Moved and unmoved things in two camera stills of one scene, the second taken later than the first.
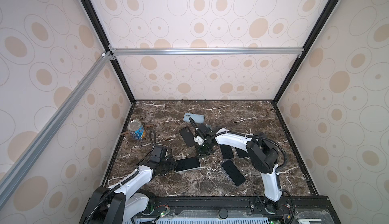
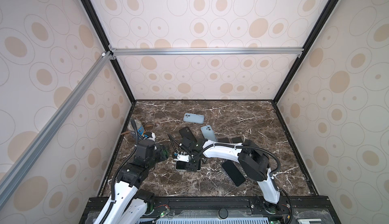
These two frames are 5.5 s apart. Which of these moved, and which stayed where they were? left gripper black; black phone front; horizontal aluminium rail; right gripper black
Moved: left gripper black; right gripper black
Stayed: horizontal aluminium rail; black phone front
